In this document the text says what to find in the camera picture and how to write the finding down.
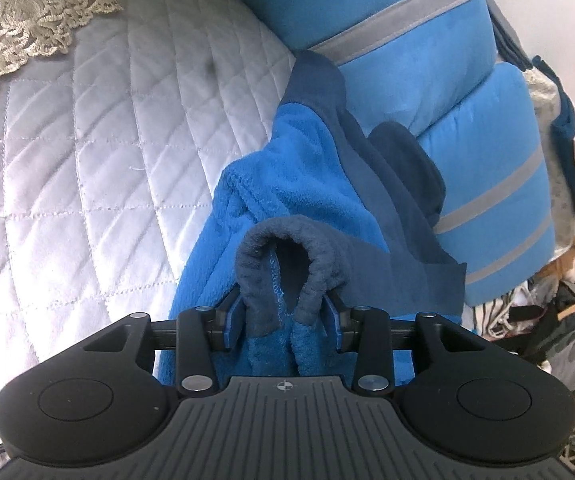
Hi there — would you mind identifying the black bag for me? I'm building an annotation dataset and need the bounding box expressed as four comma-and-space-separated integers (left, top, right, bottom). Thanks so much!
505, 280, 575, 391

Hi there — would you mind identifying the blue cushion with grey stripes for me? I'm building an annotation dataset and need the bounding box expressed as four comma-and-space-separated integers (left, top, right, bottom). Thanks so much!
212, 0, 498, 133
415, 62, 555, 307

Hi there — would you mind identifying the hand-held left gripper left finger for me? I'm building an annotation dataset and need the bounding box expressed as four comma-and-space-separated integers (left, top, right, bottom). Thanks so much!
82, 287, 244, 397

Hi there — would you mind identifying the grey quilted bed cover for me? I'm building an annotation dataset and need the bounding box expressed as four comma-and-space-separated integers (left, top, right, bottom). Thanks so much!
0, 0, 298, 411

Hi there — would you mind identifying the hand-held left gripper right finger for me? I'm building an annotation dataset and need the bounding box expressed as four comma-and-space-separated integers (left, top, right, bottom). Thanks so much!
322, 291, 487, 396

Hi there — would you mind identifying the blue fleece jacket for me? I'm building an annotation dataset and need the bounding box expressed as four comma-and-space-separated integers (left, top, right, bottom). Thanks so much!
155, 50, 468, 391

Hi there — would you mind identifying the brown toy bear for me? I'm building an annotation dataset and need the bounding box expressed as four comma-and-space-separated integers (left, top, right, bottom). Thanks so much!
535, 237, 575, 286

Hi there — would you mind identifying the teal cloth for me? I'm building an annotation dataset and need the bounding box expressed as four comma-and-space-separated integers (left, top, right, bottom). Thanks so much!
532, 55, 575, 218

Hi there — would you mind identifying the lace-trimmed grey cloth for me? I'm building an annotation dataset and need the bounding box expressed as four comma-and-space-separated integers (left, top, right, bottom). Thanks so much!
0, 0, 178, 128

